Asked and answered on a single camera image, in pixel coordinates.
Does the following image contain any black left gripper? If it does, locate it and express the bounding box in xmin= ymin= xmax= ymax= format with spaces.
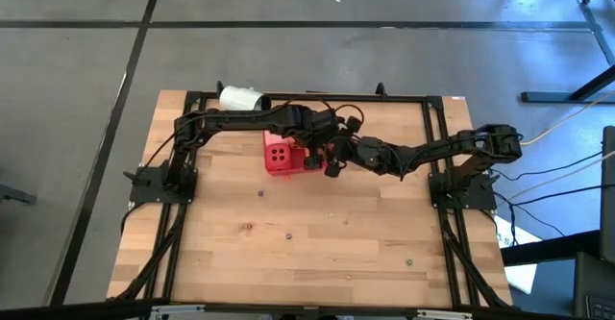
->
xmin=281 ymin=104 xmax=340 ymax=171

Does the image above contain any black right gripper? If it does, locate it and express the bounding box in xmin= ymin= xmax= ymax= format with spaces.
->
xmin=324 ymin=115 xmax=400 ymax=179

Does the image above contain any pink translucent plastic tray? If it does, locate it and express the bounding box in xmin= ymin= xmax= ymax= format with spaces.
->
xmin=262 ymin=130 xmax=337 ymax=178

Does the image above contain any red foam die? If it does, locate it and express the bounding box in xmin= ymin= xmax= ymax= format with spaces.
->
xmin=265 ymin=141 xmax=293 ymax=168

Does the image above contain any white cylindrical projector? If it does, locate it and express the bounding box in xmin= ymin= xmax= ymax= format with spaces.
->
xmin=218 ymin=85 xmax=273 ymax=112

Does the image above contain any black floor stand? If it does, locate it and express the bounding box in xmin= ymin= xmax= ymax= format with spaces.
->
xmin=521 ymin=0 xmax=615 ymax=105

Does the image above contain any black desk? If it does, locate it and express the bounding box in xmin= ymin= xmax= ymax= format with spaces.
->
xmin=499 ymin=228 xmax=615 ymax=267

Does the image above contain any black upright panel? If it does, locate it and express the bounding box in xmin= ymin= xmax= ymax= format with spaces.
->
xmin=600 ymin=125 xmax=615 ymax=263

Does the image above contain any black box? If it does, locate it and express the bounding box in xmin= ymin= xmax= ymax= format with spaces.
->
xmin=572 ymin=251 xmax=615 ymax=320

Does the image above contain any black beam with silver brackets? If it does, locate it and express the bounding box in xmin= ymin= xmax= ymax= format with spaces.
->
xmin=0 ymin=299 xmax=615 ymax=320

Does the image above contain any thick black right gripper cable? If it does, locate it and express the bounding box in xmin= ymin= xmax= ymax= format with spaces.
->
xmin=333 ymin=102 xmax=365 ymax=125

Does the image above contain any black aluminium table frame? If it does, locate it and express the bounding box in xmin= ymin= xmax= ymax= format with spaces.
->
xmin=108 ymin=82 xmax=515 ymax=311

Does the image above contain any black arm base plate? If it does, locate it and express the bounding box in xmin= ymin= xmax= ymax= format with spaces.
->
xmin=128 ymin=164 xmax=198 ymax=205
xmin=429 ymin=171 xmax=499 ymax=210

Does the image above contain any black floor cable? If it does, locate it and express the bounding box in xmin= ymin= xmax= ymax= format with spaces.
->
xmin=494 ymin=150 xmax=604 ymax=183
xmin=492 ymin=183 xmax=615 ymax=207

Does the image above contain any pale yellow floor cable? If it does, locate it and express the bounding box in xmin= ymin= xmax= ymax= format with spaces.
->
xmin=518 ymin=88 xmax=615 ymax=147

